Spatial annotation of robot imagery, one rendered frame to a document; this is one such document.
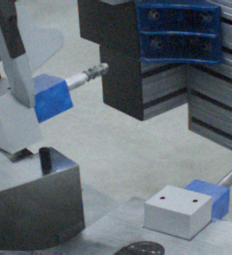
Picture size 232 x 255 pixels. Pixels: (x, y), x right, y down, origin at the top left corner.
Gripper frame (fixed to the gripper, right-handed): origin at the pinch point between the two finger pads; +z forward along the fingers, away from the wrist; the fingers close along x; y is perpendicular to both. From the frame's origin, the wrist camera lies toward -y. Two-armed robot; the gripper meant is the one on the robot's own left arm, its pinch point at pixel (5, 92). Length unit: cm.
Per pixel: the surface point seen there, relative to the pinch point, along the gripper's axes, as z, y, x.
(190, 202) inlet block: 9.2, 5.0, -18.1
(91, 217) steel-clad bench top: 15.0, 3.6, -1.7
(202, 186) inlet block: 10.6, 8.7, -14.9
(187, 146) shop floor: 92, 110, 137
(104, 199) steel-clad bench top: 15.1, 6.7, 0.6
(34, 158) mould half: 5.5, -0.7, -3.5
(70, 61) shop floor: 81, 123, 223
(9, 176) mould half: 5.2, -4.5, -5.2
